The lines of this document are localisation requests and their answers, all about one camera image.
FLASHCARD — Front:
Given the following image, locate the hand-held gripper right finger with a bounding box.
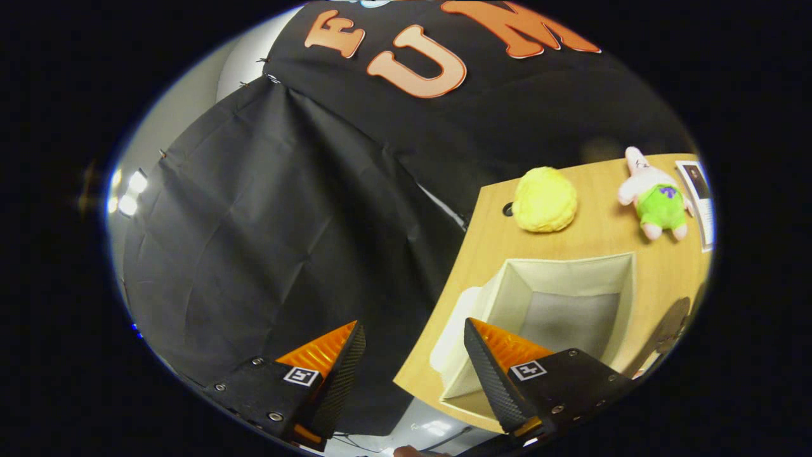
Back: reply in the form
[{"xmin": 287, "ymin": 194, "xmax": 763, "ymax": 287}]
[{"xmin": 463, "ymin": 317, "xmax": 635, "ymax": 439}]

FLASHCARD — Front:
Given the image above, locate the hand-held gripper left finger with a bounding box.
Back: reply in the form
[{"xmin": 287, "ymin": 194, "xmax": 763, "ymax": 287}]
[{"xmin": 203, "ymin": 321, "xmax": 367, "ymax": 453}]

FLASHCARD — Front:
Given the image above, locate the grey fabric storage box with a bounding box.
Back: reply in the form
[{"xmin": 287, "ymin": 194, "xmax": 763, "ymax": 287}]
[{"xmin": 430, "ymin": 252, "xmax": 637, "ymax": 407}]

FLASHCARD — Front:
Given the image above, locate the brown fuzzy shoe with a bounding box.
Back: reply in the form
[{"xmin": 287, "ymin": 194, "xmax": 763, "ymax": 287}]
[{"xmin": 625, "ymin": 297, "xmax": 692, "ymax": 380}]

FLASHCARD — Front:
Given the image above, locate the yellow round plush toy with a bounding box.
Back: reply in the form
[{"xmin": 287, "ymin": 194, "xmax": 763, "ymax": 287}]
[{"xmin": 513, "ymin": 166, "xmax": 579, "ymax": 233}]

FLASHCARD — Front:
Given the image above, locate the pink starfish plush toy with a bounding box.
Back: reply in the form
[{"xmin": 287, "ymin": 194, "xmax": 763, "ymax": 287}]
[{"xmin": 618, "ymin": 147, "xmax": 694, "ymax": 241}]

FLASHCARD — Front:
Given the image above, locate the white portrait book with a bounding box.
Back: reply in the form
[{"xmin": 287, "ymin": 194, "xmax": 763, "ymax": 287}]
[{"xmin": 676, "ymin": 161, "xmax": 716, "ymax": 253}]

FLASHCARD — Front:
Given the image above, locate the ceiling light panel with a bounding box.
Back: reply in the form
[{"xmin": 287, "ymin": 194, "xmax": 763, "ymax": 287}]
[{"xmin": 107, "ymin": 166, "xmax": 150, "ymax": 218}]

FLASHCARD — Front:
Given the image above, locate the row of black cloth clips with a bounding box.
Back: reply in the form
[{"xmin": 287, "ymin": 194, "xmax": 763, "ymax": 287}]
[{"xmin": 159, "ymin": 56, "xmax": 275, "ymax": 157}]

